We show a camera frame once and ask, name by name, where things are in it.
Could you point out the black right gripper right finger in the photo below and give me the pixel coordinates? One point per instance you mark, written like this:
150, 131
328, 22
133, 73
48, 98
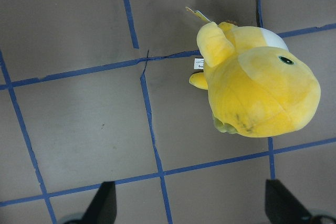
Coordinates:
281, 206

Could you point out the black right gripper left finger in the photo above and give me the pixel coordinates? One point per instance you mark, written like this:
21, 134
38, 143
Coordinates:
103, 207

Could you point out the yellow plush dinosaur toy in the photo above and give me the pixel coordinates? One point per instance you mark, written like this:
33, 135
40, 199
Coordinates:
256, 87

